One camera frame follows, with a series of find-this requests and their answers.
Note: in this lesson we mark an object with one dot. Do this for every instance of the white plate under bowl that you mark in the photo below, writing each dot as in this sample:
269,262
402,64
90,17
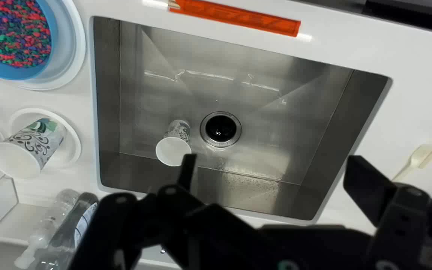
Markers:
74,61

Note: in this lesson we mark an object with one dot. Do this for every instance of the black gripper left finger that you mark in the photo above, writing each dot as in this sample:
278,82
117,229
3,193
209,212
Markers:
186,173

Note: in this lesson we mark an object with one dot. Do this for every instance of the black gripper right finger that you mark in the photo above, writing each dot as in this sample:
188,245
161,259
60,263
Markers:
371,185

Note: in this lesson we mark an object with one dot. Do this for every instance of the plain white paper cup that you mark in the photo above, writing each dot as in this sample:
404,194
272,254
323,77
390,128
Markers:
171,151

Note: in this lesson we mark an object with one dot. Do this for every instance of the orange flat strip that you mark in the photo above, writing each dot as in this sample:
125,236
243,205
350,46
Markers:
236,16

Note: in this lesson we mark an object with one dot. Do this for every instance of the stainless steel sink basin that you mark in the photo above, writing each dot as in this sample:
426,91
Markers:
285,121

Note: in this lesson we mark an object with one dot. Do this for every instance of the clear plastic bottle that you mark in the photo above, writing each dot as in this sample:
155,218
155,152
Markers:
44,235

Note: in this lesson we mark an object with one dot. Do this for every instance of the blue bowl of coloured beads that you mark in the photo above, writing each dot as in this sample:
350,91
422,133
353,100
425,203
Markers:
11,31

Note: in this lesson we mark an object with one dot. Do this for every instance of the cream plastic spoon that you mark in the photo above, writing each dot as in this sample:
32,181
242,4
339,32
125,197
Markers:
423,152

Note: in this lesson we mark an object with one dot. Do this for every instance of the clear glass cup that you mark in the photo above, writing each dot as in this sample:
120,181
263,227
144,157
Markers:
29,148

